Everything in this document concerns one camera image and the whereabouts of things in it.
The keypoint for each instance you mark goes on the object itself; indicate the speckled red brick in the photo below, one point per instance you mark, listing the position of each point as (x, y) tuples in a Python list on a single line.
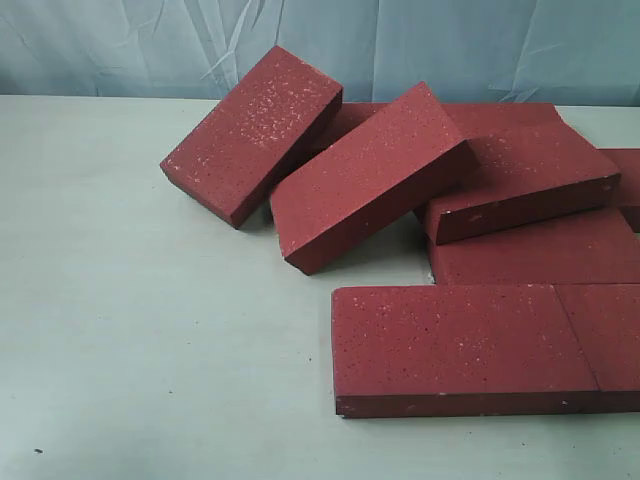
[(255, 136)]

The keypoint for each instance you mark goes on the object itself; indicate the back left row brick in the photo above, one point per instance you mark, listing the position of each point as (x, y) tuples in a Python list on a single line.
[(350, 116)]

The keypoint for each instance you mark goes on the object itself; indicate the back right row brick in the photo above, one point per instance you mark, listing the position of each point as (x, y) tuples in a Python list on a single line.
[(481, 119)]

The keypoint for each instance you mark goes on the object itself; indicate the third row red brick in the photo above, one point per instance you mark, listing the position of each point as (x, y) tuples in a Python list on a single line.
[(592, 247)]

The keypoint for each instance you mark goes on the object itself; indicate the right middle row brick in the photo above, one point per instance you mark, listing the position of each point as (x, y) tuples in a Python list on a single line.
[(626, 196)]

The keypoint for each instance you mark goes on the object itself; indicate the blue white backdrop curtain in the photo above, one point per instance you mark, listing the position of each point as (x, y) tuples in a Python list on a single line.
[(563, 52)]

